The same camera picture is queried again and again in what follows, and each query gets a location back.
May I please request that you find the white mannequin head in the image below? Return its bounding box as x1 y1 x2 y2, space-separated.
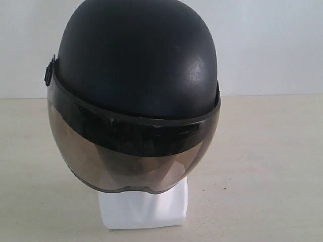
98 178 188 230

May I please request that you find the black helmet with tinted visor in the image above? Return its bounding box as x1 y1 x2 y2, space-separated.
45 1 221 194

